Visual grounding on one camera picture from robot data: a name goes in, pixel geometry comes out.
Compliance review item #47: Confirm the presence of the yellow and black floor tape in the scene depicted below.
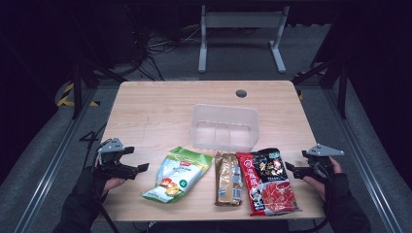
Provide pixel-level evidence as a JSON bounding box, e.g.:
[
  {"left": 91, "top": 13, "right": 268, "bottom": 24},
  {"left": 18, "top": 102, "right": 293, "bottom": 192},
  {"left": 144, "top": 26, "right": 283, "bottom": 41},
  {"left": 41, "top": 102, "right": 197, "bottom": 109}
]
[{"left": 56, "top": 82, "right": 100, "bottom": 108}]

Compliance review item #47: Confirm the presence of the gold foil packet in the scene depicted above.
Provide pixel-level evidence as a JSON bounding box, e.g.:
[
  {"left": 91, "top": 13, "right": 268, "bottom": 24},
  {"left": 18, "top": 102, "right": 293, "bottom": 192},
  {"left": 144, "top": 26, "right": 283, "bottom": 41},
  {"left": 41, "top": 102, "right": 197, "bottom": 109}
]
[{"left": 214, "top": 150, "right": 244, "bottom": 208}]

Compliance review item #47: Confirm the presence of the aluminium floor rail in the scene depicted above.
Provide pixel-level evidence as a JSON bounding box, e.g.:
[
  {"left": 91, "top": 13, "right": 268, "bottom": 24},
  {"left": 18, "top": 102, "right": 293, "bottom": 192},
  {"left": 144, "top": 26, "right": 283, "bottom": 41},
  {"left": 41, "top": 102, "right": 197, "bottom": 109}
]
[
  {"left": 323, "top": 87, "right": 405, "bottom": 233},
  {"left": 12, "top": 86, "right": 98, "bottom": 233}
]

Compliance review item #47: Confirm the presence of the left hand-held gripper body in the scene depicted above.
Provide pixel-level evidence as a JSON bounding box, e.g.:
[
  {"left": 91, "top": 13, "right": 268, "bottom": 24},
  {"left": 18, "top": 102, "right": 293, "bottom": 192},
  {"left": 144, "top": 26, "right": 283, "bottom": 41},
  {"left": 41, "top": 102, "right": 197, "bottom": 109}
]
[{"left": 95, "top": 137, "right": 138, "bottom": 181}]

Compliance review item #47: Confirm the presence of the person's left hand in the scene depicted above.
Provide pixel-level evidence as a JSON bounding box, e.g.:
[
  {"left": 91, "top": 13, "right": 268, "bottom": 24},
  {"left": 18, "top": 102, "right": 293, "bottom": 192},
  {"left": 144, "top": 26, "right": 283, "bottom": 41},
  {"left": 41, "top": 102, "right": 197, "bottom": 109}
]
[{"left": 92, "top": 158, "right": 127, "bottom": 199}]

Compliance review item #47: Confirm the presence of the white metal desk frame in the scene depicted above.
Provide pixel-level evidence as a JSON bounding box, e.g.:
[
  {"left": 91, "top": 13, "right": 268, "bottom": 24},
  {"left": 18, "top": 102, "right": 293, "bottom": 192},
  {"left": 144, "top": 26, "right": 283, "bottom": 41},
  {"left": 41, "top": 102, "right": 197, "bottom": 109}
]
[{"left": 197, "top": 4, "right": 291, "bottom": 74}]

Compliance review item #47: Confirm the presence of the bundle of black floor cables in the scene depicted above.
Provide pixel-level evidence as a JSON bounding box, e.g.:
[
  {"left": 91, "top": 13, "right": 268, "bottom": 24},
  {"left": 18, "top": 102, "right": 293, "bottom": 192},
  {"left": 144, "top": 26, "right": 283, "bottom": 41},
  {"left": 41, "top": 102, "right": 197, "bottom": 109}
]
[{"left": 127, "top": 23, "right": 202, "bottom": 82}]

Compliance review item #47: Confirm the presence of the red and black food packet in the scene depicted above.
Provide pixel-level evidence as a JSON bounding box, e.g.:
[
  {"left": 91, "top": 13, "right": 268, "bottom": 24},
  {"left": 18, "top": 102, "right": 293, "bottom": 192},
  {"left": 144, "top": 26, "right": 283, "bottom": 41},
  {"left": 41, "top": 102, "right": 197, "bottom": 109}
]
[{"left": 235, "top": 148, "right": 302, "bottom": 217}]

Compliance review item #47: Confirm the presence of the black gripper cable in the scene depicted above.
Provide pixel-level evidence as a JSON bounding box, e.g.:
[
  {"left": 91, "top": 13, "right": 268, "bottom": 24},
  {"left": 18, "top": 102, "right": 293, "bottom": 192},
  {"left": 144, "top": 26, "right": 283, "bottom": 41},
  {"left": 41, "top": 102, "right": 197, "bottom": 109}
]
[{"left": 295, "top": 181, "right": 332, "bottom": 233}]

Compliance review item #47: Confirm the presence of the green and white snack bag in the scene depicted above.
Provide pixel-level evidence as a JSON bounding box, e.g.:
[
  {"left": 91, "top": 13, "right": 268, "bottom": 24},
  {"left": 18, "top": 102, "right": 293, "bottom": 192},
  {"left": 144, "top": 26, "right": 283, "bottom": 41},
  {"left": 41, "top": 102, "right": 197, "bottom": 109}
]
[{"left": 141, "top": 146, "right": 214, "bottom": 205}]

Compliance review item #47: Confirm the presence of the person's right hand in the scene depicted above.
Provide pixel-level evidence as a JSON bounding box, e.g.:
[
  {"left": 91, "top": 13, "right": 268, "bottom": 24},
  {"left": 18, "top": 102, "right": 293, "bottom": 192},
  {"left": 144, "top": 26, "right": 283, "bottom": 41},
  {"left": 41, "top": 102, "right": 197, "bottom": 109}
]
[{"left": 302, "top": 156, "right": 343, "bottom": 202}]

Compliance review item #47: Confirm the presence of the clear plastic container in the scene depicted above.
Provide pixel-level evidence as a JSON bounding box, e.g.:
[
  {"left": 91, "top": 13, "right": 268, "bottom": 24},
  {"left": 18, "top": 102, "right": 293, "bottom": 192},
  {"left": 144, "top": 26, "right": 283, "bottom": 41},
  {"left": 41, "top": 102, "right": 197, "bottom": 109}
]
[{"left": 189, "top": 103, "right": 260, "bottom": 153}]

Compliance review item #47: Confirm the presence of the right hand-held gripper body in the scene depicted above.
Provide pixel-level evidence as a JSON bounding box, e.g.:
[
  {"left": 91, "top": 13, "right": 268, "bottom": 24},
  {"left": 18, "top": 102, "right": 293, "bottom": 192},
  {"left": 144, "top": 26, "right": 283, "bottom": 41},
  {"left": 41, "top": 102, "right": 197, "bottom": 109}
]
[{"left": 300, "top": 143, "right": 345, "bottom": 182}]

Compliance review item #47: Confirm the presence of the black metal stand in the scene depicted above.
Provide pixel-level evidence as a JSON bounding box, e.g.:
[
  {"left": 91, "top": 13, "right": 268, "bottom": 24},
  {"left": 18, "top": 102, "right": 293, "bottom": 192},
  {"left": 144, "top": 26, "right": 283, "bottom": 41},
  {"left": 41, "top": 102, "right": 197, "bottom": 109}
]
[
  {"left": 68, "top": 59, "right": 128, "bottom": 120},
  {"left": 292, "top": 58, "right": 350, "bottom": 119}
]

